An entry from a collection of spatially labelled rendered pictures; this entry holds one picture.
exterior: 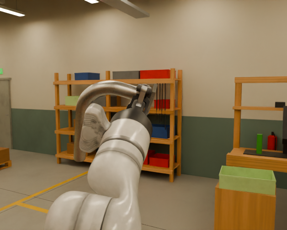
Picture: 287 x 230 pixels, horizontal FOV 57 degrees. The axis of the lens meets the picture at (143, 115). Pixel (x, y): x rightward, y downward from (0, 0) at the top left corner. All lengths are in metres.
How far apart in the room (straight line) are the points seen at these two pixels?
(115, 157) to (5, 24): 8.87
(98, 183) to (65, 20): 7.17
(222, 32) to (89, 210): 5.34
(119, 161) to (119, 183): 0.03
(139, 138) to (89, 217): 0.15
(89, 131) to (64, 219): 0.17
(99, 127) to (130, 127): 0.05
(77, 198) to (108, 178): 0.06
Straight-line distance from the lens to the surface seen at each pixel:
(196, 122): 5.58
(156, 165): 5.45
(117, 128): 0.40
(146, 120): 0.44
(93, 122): 0.42
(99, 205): 0.30
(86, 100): 0.59
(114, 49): 6.43
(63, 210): 0.30
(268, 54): 5.39
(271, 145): 5.29
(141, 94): 0.46
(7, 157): 7.00
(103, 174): 0.35
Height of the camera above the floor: 1.79
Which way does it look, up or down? 5 degrees down
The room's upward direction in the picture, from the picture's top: straight up
